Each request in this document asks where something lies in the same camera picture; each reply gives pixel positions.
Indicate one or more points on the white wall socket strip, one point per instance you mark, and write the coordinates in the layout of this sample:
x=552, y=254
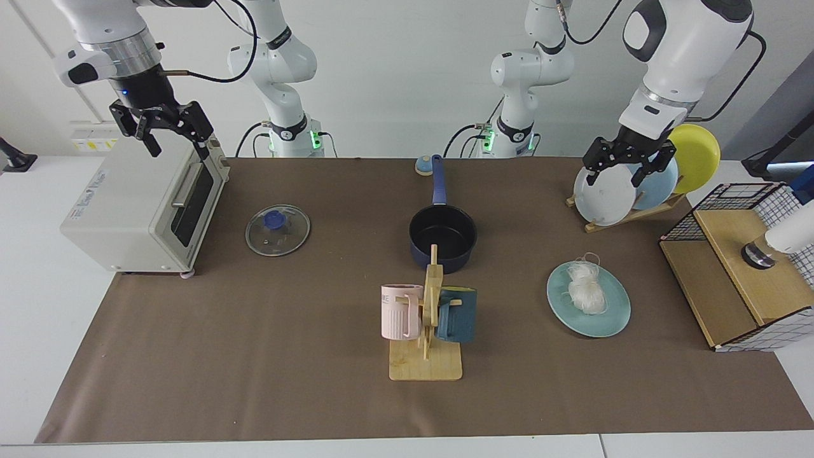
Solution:
x=89, y=143

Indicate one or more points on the pink ribbed cup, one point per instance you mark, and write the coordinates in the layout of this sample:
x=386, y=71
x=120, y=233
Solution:
x=397, y=315

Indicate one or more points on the wooden plate rack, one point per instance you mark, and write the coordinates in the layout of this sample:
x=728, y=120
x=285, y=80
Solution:
x=626, y=219

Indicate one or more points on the glass lid with blue knob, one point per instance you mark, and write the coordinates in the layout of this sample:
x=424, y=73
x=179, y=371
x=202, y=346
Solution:
x=275, y=220

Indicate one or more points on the blue block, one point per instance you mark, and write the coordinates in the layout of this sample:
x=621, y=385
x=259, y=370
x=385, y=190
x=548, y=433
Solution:
x=804, y=184

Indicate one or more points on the black clamp mount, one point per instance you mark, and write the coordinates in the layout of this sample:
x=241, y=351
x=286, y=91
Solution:
x=16, y=159

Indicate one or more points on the wooden cup stand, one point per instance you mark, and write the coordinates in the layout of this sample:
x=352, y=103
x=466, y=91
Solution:
x=426, y=366

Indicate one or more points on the yellow plate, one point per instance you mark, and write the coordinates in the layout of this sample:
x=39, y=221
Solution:
x=699, y=159

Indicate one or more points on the white cylinder with dark cap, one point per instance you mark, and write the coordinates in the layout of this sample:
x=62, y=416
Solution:
x=792, y=232

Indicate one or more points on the white plate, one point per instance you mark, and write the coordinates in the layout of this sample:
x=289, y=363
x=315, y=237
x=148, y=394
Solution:
x=604, y=197

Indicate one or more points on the white vermicelli bundle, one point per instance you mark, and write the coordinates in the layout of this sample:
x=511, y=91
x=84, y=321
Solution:
x=585, y=289

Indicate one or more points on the dark teal cup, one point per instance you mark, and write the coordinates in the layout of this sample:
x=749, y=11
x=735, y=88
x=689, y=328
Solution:
x=461, y=318

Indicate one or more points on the teal plate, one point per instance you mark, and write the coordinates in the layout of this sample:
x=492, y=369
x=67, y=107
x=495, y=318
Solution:
x=610, y=318

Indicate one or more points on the brown table cloth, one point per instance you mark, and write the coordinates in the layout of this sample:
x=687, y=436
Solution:
x=254, y=350

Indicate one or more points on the pale toaster oven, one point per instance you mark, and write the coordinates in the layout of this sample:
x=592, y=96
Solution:
x=127, y=203

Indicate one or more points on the small blue round thing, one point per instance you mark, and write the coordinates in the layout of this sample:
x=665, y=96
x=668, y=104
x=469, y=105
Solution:
x=423, y=166

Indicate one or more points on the light blue plate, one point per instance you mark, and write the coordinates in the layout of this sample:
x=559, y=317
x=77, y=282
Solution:
x=661, y=184

